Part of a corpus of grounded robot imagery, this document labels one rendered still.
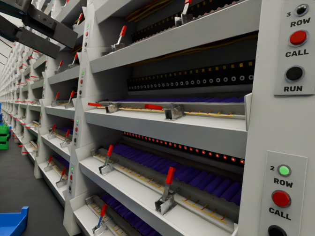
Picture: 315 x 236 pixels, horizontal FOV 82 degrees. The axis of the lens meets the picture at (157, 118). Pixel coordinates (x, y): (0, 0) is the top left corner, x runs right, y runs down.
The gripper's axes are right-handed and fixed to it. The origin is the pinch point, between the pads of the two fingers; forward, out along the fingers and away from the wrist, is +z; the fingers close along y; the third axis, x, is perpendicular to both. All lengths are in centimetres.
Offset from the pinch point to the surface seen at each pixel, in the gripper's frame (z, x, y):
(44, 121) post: 24, -18, -100
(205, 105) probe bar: 24.2, -4.1, 20.2
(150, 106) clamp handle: 15.1, -7.6, 15.0
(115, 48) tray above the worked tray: 17.4, 12.1, -13.0
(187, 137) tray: 22.0, -11.2, 19.4
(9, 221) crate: 13, -57, -48
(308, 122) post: 20.2, -7.2, 36.8
